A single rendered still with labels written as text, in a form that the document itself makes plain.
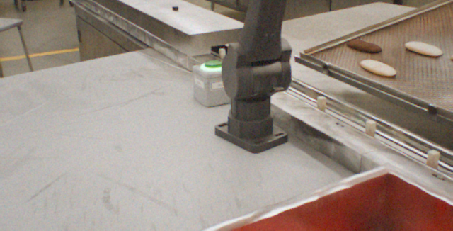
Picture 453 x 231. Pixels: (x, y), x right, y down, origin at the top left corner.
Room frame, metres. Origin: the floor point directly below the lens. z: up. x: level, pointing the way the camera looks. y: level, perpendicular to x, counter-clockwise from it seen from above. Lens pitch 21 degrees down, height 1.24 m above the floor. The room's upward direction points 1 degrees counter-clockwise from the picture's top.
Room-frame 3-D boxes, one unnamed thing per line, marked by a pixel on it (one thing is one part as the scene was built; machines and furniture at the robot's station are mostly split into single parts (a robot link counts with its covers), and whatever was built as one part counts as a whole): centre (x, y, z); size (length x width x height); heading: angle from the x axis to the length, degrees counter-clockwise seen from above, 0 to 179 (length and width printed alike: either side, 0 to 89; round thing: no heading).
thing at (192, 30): (1.94, 0.30, 0.89); 1.25 x 0.18 x 0.09; 28
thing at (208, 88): (1.14, 0.02, 0.84); 0.08 x 0.08 x 0.11; 28
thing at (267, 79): (0.92, -0.06, 0.94); 0.09 x 0.05 x 0.10; 21
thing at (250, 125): (0.94, -0.05, 0.86); 0.12 x 0.09 x 0.08; 39
